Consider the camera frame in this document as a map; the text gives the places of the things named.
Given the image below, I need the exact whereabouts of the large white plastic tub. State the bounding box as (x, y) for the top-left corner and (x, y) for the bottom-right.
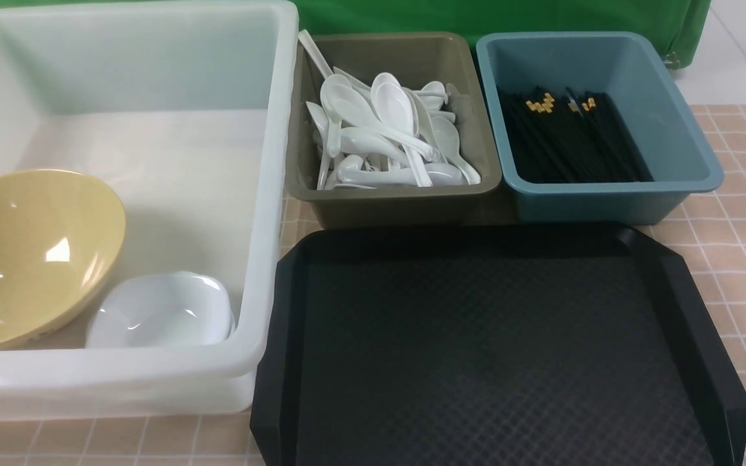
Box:
(0, 1), (299, 422)

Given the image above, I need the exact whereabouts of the yellow noodle bowl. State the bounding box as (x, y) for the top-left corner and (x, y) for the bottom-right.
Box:
(0, 169), (127, 349)

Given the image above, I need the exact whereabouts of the pile of black chopsticks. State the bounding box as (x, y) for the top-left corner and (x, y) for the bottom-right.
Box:
(498, 86), (655, 184)

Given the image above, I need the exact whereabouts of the beige checked table mat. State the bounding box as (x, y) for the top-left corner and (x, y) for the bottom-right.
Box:
(0, 104), (746, 465)

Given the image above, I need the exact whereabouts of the pile of white spoons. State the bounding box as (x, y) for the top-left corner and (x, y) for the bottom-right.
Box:
(298, 30), (482, 190)

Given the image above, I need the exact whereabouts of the black plastic serving tray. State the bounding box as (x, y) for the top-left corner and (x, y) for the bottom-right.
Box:
(251, 223), (746, 465)

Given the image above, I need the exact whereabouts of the white square dish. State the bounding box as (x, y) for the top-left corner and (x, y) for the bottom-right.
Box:
(85, 271), (234, 349)

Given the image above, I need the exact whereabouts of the green backdrop cloth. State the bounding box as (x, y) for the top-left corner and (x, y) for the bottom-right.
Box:
(0, 0), (713, 69)

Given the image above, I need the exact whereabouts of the teal plastic bin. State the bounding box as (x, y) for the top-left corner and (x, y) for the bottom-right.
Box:
(476, 32), (725, 225)

